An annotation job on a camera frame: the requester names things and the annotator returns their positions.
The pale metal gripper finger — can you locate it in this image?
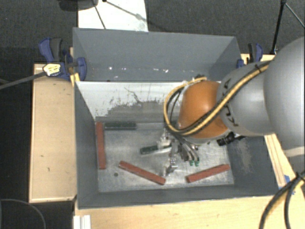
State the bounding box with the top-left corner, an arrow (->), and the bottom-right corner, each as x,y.
152,136 -> 173,156
163,157 -> 179,177

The dark green flat block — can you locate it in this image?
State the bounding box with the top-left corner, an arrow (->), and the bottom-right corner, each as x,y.
140,145 -> 159,155
103,122 -> 138,131

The red-brown flat block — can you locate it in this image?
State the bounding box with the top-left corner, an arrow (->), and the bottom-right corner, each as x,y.
118,160 -> 167,186
95,121 -> 107,170
185,164 -> 231,184

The grey metal bin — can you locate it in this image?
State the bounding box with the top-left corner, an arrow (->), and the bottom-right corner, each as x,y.
72,27 -> 279,209

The pale wood flat board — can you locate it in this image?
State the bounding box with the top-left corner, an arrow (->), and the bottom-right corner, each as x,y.
28,62 -> 78,204

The black cylinder on white bracket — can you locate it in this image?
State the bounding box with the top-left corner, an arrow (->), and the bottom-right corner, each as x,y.
216,132 -> 242,147

